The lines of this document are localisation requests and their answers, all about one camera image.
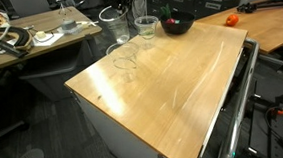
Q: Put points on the red radish toy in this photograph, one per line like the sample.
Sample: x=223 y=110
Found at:
x=169 y=20

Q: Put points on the green wooden block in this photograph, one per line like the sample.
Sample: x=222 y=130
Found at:
x=177 y=21

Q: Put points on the black bowl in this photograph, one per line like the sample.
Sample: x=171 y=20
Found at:
x=178 y=28

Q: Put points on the clear plastic box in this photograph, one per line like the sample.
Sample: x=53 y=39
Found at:
x=71 y=31

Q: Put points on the small tabletop tripod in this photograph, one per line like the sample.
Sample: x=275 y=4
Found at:
x=62 y=6

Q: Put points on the wooden meeting desk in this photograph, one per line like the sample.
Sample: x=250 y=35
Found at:
x=37 y=21

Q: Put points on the cream round object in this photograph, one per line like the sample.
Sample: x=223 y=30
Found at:
x=41 y=35

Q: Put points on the grey office chair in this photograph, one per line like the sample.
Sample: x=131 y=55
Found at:
x=29 y=5

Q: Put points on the black curved track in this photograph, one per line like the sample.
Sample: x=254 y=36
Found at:
x=19 y=35

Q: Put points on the orange fruit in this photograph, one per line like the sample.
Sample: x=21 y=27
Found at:
x=232 y=20

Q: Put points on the long black bar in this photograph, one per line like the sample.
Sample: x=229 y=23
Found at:
x=2 y=48

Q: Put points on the grey cart cabinet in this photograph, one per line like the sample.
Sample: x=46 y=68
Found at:
x=119 y=137

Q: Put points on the black folded tripod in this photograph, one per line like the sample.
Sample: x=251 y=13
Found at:
x=263 y=4

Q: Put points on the wooden work desk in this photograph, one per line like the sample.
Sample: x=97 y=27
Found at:
x=271 y=29

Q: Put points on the grey duct tape roll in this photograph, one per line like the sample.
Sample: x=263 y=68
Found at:
x=68 y=25

